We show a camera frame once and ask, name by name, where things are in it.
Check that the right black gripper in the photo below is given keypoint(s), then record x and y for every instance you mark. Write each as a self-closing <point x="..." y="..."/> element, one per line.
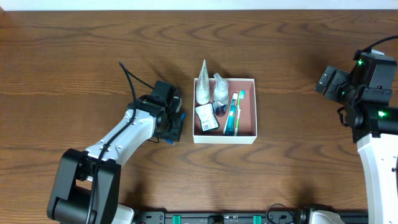
<point x="328" y="84"/>

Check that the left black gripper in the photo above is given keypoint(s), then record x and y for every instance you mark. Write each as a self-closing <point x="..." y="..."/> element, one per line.
<point x="173" y="130"/>

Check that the blue disposable razor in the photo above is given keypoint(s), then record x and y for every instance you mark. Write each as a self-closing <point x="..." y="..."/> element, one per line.
<point x="174" y="131"/>

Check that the green white wipes packet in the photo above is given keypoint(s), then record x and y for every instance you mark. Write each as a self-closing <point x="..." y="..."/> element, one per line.
<point x="207" y="119"/>

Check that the white lotion tube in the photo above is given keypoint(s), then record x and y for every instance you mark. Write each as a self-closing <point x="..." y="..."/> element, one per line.
<point x="202" y="91"/>

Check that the clear blue soap pump bottle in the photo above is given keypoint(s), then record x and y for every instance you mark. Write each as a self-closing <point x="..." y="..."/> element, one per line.
<point x="220" y="95"/>

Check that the teal toothpaste tube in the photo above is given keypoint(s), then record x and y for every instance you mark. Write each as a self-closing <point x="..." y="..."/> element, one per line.
<point x="229" y="126"/>

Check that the green blue toothbrush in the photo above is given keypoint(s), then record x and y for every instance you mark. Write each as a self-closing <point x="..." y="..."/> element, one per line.
<point x="240" y="97"/>

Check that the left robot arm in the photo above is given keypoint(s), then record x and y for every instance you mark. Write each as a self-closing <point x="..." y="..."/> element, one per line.
<point x="86" y="187"/>

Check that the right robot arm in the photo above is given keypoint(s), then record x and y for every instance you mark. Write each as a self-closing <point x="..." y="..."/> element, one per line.
<point x="364" y="95"/>

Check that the white pink cardboard box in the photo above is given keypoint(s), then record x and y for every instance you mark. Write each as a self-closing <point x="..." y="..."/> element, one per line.
<point x="247" y="130"/>

